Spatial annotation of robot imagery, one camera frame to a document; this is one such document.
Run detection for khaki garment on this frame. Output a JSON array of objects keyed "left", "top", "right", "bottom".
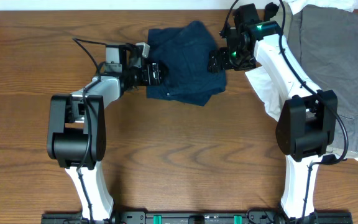
[{"left": 275, "top": 1, "right": 358, "bottom": 159}]

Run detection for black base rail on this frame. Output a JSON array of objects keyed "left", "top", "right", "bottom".
[{"left": 40, "top": 210, "right": 353, "bottom": 224}]

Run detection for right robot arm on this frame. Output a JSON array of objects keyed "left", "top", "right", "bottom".
[{"left": 208, "top": 4, "right": 337, "bottom": 223}]

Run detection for black cable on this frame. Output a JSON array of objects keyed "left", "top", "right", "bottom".
[
  {"left": 221, "top": 0, "right": 349, "bottom": 224},
  {"left": 72, "top": 37, "right": 108, "bottom": 224}
]

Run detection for black garment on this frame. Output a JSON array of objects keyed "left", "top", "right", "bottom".
[{"left": 264, "top": 2, "right": 279, "bottom": 21}]

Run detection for left black cable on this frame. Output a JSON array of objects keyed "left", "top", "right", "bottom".
[{"left": 72, "top": 37, "right": 108, "bottom": 224}]

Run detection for navy blue shorts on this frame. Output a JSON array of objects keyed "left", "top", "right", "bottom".
[{"left": 146, "top": 21, "right": 227, "bottom": 106}]

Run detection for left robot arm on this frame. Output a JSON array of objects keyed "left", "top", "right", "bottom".
[{"left": 42, "top": 42, "right": 168, "bottom": 223}]

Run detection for right black cable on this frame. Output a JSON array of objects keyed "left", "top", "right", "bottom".
[{"left": 221, "top": 0, "right": 349, "bottom": 224}]

